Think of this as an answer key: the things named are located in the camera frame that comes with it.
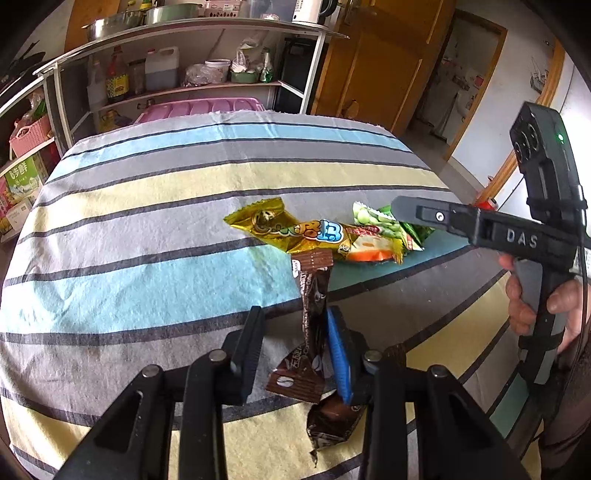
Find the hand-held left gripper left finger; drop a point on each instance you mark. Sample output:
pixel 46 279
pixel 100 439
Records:
pixel 247 350

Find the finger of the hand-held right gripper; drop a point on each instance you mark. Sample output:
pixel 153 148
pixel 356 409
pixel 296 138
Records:
pixel 415 210

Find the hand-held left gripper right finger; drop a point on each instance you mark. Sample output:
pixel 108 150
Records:
pixel 339 360

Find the green snack wrapper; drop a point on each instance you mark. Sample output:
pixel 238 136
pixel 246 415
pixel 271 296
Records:
pixel 369 217

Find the brown coffee sachet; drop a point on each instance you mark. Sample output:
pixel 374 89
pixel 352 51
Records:
pixel 332 420
pixel 314 300

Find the person's right forearm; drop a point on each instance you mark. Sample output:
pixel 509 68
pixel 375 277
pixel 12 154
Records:
pixel 572 392

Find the person's right hand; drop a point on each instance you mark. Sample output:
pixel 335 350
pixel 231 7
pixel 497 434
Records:
pixel 519 304

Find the orange snack wrapper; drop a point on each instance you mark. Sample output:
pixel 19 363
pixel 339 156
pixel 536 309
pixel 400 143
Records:
pixel 369 247

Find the red can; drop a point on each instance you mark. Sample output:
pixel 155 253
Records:
pixel 485 203

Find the gold snack wrapper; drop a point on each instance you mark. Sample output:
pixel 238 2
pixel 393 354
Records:
pixel 272 224

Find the wooden door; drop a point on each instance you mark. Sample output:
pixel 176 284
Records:
pixel 369 55

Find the white metal shelf rack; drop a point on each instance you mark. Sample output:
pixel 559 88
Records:
pixel 315 69

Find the striped tablecloth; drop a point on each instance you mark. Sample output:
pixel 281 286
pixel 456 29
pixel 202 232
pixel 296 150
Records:
pixel 138 207

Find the black appliance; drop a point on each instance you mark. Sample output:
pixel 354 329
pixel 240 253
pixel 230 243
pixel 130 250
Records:
pixel 295 69

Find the green glass bottle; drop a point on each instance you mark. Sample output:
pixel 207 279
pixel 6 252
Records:
pixel 265 67

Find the green bowl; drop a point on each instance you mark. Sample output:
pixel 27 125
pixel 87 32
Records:
pixel 244 76

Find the white kettle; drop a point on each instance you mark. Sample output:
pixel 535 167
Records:
pixel 307 11

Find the white plastic bag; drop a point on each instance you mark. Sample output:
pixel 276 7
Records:
pixel 242 57

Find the white lidded tub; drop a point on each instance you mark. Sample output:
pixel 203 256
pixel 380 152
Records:
pixel 217 69

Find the pink plastic tray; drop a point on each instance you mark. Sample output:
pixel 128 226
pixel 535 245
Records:
pixel 194 108

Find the yellow label bottle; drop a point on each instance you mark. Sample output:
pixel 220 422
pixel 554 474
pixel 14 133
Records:
pixel 111 120

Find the pink plastic basket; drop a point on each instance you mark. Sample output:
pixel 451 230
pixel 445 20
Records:
pixel 224 7

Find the green carton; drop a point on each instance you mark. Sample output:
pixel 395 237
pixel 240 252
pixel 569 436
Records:
pixel 21 177

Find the white plastic jug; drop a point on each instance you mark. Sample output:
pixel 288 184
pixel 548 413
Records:
pixel 161 69

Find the soy sauce bottle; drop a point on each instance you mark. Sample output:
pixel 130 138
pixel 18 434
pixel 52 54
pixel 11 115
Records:
pixel 117 83

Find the pink woven basket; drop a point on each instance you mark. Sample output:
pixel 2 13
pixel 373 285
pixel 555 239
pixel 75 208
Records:
pixel 30 136

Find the clear plastic bottle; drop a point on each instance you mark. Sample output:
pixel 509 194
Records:
pixel 95 85

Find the metal basin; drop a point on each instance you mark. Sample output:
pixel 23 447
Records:
pixel 173 14

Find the metal bowl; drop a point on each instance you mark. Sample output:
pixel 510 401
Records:
pixel 113 25

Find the wooden cutting board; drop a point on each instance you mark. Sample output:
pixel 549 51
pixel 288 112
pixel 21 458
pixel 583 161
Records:
pixel 78 18

